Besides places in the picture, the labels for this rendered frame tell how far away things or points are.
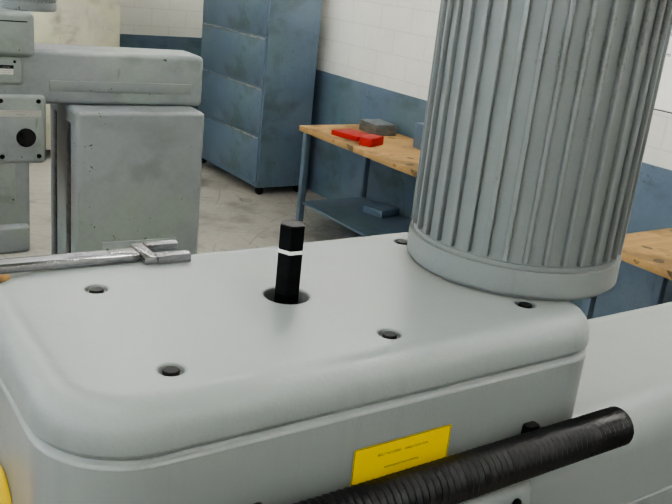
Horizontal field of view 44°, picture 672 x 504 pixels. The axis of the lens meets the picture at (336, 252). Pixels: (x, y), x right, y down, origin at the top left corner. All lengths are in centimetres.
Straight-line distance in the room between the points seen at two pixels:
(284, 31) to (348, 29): 59
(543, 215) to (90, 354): 38
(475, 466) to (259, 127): 742
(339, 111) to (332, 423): 751
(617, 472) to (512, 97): 41
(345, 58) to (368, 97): 53
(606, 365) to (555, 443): 28
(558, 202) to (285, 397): 29
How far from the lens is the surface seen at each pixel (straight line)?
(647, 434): 92
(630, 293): 573
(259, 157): 804
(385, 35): 751
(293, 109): 812
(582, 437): 73
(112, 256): 72
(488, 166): 71
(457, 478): 64
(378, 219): 693
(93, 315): 62
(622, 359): 100
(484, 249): 72
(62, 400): 52
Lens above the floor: 214
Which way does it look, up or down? 19 degrees down
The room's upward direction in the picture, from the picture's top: 6 degrees clockwise
